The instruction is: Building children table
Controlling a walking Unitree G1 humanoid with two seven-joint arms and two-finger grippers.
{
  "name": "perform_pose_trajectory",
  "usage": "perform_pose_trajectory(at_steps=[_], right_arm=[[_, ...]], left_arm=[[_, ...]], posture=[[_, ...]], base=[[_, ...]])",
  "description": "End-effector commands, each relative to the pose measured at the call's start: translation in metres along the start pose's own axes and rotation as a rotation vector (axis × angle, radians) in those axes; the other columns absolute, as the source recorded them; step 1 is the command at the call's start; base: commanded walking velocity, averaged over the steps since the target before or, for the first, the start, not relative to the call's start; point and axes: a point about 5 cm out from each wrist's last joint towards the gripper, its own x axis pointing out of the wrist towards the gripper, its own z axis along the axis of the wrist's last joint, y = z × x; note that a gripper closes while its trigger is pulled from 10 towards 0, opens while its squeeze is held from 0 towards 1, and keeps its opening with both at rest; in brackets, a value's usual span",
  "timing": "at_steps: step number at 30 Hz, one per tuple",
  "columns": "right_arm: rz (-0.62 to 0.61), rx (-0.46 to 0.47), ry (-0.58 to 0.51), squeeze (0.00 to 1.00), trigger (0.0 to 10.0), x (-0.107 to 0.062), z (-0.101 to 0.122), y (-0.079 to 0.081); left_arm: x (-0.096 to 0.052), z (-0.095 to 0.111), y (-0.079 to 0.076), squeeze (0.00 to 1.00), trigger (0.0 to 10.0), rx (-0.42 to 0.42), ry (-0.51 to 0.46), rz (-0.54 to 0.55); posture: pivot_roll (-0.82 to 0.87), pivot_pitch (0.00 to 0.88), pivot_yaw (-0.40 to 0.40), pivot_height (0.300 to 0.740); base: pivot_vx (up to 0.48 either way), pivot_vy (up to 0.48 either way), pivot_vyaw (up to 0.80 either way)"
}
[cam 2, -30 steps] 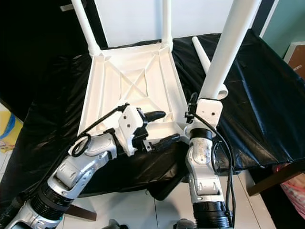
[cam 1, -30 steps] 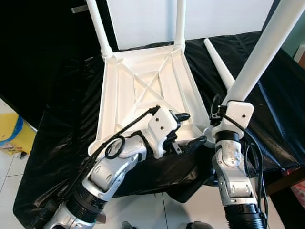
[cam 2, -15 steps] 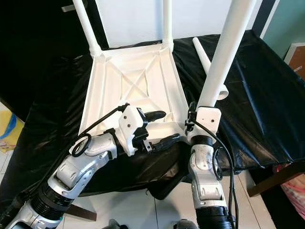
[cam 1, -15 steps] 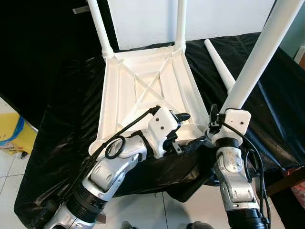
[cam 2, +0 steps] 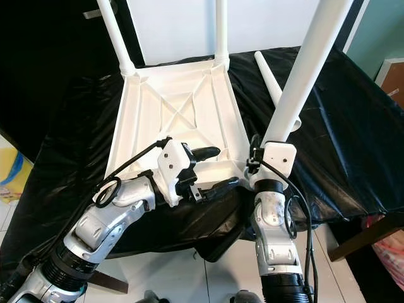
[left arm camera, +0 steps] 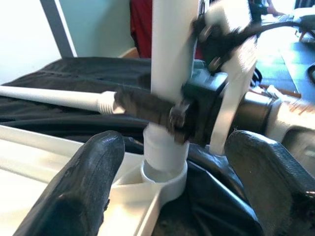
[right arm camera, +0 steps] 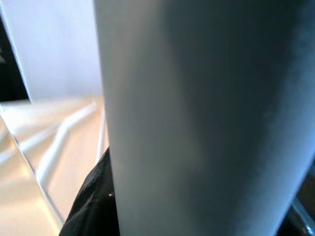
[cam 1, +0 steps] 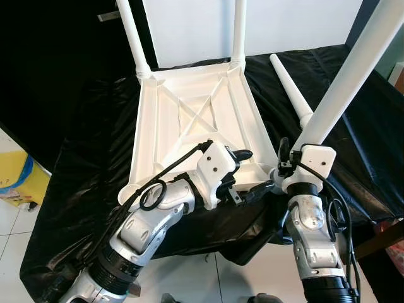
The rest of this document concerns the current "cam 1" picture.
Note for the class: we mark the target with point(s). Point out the robot right leg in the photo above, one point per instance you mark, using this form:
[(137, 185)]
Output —
[(262, 298)]

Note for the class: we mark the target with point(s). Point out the yellow box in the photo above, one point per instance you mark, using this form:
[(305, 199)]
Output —
[(16, 180)]

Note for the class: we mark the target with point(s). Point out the white plastic table leg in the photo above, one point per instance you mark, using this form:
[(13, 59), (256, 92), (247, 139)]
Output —
[(129, 35), (238, 31), (344, 76), (288, 82)]

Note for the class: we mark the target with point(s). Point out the white plastic table top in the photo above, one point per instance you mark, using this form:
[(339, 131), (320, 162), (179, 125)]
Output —
[(158, 126)]

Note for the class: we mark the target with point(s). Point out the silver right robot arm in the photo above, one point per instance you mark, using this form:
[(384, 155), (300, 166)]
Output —
[(312, 233)]

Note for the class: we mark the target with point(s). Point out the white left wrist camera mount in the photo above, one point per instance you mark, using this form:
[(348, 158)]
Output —
[(216, 164)]

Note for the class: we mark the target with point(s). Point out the black plastic sheet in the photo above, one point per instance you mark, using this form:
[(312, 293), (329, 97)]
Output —
[(366, 170)]

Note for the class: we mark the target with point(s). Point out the robot left leg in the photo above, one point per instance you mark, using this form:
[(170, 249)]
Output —
[(168, 298)]

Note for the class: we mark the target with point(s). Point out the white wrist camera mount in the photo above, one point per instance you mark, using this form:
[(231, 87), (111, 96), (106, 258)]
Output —
[(216, 164), (315, 161)]

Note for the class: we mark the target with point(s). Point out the brown wooden cabinet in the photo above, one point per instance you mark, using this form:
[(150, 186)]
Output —
[(398, 79)]

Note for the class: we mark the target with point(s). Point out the robot leg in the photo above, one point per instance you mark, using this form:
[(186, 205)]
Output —
[(168, 298), (262, 298)]

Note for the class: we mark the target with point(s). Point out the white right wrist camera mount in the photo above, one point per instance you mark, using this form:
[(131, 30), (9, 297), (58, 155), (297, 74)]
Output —
[(315, 161)]

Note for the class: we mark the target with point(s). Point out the dark grey door frame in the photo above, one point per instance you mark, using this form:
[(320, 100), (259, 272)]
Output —
[(355, 25)]

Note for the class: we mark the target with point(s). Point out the dark brown wooden plank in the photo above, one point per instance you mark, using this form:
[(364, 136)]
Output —
[(382, 238)]

